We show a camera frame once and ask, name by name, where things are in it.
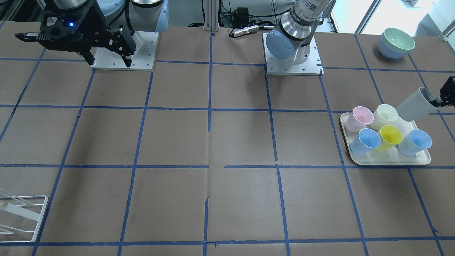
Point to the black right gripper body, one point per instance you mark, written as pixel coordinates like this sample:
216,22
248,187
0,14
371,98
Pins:
95,33

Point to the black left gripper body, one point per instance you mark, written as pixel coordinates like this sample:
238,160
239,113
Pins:
448,93

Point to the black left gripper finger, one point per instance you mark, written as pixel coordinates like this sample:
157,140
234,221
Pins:
438,102

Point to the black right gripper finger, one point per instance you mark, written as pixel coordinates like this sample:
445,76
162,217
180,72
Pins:
119,40
85,52

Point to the grey plastic cup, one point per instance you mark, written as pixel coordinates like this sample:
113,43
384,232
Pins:
417,105

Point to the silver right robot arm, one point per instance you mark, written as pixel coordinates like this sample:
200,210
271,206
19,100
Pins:
136,15

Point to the blue cup at tray end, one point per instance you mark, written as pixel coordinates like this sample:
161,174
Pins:
414,142

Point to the pale green plastic cup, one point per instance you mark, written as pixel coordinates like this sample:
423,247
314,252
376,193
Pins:
385,114

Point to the yellow plastic cup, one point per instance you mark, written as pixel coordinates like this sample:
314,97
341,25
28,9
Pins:
390,136

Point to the pink plastic cup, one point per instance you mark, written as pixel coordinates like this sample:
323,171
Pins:
359,119

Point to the blue cup near tray corner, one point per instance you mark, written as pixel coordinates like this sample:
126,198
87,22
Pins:
366,141

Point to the cream plastic tray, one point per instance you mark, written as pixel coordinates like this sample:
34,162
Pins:
391,156

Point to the stacked green and blue bowls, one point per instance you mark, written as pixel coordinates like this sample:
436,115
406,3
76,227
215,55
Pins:
395,43

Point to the aluminium frame post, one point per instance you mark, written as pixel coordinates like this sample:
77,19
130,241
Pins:
211,15

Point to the silver cable connector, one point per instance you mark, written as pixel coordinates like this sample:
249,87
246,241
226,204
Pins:
244,31

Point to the white wire cup rack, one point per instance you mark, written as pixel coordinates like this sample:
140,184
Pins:
21,217

